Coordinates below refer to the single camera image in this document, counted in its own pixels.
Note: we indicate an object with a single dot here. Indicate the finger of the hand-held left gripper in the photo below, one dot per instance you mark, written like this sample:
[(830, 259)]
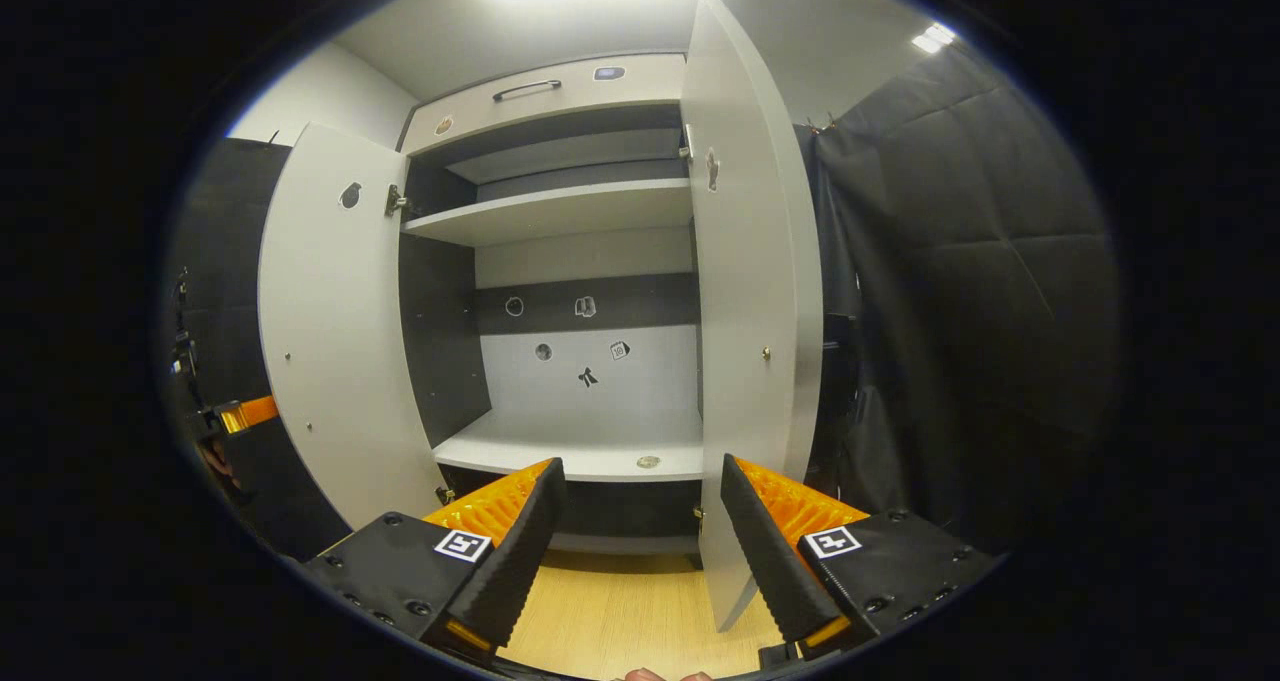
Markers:
[(255, 411)]

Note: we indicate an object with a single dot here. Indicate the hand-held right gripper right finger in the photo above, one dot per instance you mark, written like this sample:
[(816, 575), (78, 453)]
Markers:
[(765, 561)]

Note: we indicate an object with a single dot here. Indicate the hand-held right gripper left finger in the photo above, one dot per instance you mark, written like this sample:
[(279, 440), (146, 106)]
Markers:
[(520, 561)]

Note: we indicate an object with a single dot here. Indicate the grey cabinet door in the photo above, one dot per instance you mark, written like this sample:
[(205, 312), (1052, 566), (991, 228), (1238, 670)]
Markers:
[(750, 261), (340, 341)]

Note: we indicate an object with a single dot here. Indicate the grey double-door shoe cabinet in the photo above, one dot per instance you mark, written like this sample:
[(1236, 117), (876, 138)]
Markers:
[(440, 341)]

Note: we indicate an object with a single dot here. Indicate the grey cabinet shelf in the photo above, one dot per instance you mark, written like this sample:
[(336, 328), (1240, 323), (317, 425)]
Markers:
[(560, 446), (550, 211)]

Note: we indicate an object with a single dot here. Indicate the grey cabinet drawer front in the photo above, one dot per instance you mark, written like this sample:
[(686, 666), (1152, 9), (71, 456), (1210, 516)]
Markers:
[(640, 86)]

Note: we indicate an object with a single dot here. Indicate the small ceiling light panel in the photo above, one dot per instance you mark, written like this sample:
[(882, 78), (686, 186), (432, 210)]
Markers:
[(932, 38)]

